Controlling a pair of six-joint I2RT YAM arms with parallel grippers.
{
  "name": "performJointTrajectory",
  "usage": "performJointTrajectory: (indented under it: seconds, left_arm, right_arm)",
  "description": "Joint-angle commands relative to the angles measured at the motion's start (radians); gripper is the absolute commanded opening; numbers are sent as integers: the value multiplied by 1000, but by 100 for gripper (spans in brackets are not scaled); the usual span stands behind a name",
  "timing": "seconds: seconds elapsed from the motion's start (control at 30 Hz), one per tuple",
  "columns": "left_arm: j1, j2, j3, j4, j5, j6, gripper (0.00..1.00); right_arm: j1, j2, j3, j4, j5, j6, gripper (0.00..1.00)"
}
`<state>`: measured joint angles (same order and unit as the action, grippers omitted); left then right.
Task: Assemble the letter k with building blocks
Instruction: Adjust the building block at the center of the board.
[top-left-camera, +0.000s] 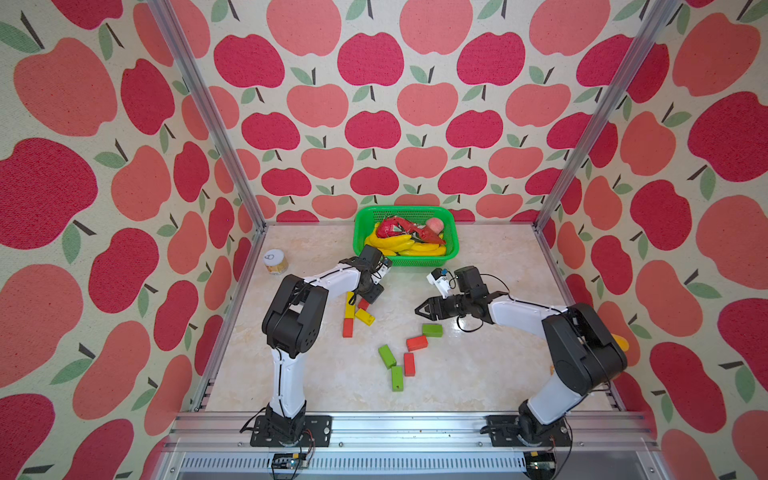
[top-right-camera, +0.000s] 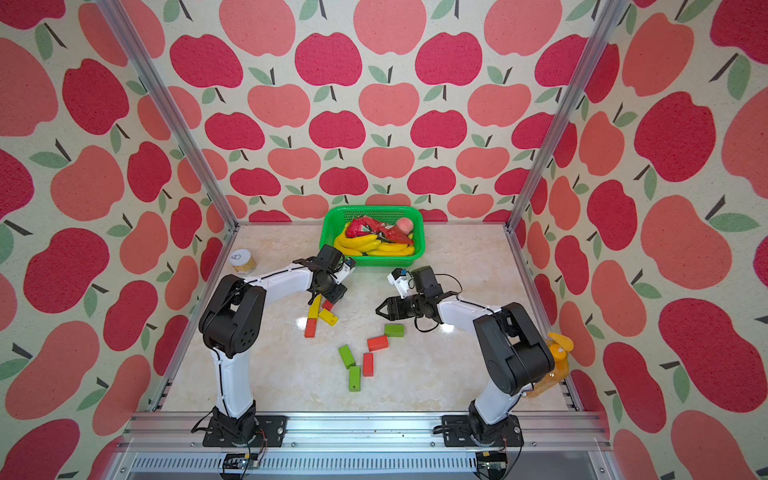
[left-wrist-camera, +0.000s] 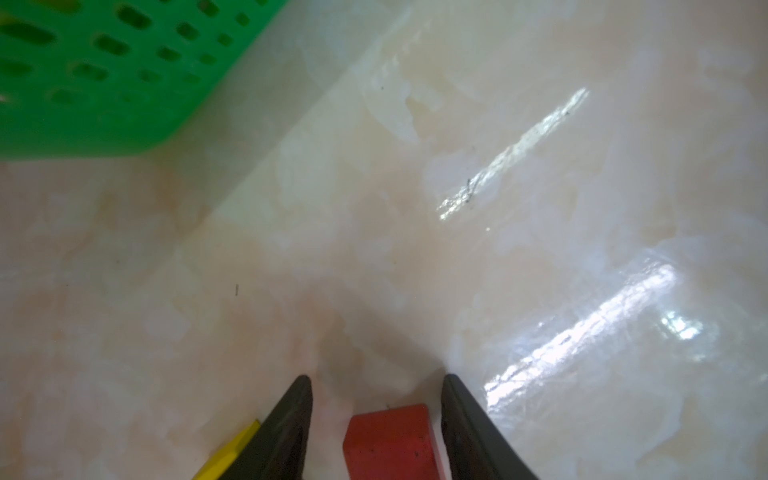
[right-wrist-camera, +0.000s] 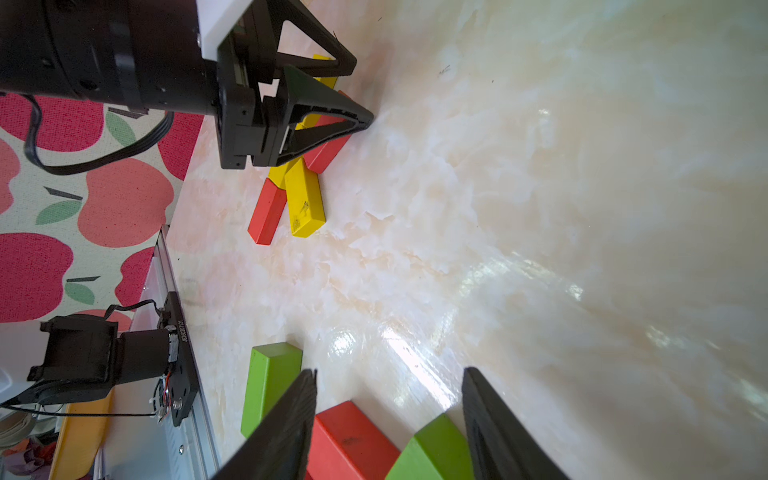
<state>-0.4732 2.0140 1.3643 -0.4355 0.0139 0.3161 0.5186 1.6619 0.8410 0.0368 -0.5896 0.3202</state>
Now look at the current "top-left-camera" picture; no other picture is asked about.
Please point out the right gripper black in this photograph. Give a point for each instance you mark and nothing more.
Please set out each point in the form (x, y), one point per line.
(433, 313)

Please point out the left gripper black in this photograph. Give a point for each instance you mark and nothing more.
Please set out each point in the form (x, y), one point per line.
(373, 297)

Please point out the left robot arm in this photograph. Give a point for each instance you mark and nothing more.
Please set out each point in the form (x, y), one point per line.
(292, 325)

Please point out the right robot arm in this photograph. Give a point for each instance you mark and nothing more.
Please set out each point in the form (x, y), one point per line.
(584, 353)

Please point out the green block upper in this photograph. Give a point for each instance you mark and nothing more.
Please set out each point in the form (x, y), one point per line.
(432, 330)

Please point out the green block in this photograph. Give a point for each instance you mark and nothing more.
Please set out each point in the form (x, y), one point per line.
(387, 356)
(397, 378)
(432, 330)

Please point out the yellow banana bunch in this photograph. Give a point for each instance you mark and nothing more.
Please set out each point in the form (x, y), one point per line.
(403, 246)

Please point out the green block left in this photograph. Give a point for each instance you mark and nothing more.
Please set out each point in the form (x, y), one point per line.
(387, 356)

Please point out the red snack packet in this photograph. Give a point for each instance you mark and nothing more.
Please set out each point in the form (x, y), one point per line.
(398, 226)

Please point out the green block lower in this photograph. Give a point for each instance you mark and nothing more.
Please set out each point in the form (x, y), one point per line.
(397, 378)

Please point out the green plastic basket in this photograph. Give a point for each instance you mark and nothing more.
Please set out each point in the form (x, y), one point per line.
(368, 217)

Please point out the pink peach toy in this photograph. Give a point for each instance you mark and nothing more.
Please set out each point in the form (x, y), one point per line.
(436, 225)

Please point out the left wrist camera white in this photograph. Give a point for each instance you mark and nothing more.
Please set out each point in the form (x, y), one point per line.
(381, 272)

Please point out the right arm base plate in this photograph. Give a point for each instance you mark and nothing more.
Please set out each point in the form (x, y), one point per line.
(525, 431)

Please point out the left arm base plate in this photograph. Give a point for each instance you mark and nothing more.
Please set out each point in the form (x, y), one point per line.
(306, 431)

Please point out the aluminium front rail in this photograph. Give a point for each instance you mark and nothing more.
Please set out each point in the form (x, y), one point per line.
(413, 445)

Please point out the left aluminium post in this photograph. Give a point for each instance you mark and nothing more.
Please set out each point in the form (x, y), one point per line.
(172, 31)

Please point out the aluminium post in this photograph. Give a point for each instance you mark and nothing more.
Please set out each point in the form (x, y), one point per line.
(654, 23)
(172, 31)

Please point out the right aluminium post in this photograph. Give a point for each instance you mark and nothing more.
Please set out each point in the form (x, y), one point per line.
(654, 23)

